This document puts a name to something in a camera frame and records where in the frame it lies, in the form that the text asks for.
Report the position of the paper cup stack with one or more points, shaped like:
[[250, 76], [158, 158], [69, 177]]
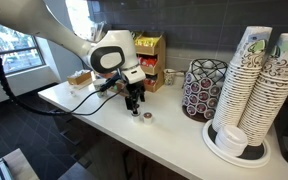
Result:
[[241, 75], [268, 95]]

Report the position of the black wire pod basket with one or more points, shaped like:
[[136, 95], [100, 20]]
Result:
[[202, 87]]

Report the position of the round white cup tray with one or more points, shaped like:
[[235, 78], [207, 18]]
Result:
[[252, 157]]

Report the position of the small wooden condiment tray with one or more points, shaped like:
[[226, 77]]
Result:
[[79, 77]]

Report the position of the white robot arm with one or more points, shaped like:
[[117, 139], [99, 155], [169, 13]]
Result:
[[115, 53]]

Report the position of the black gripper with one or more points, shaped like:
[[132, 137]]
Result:
[[136, 93]]

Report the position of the left paper cup stack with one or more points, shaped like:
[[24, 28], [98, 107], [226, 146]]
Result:
[[241, 75]]

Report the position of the white cup lids stack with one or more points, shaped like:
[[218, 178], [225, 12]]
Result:
[[231, 140]]

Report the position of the green lid coffee pod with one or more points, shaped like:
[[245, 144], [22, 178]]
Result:
[[136, 118]]

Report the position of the maroon lid coffee pod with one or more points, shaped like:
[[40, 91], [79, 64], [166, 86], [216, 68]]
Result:
[[136, 114]]

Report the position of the right paper cup stack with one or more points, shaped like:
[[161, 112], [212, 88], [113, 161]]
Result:
[[268, 95]]

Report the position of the patterned paper cup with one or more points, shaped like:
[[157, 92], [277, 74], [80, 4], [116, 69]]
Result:
[[98, 83]]

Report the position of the wooden tea box organizer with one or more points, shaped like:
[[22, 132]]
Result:
[[150, 51]]

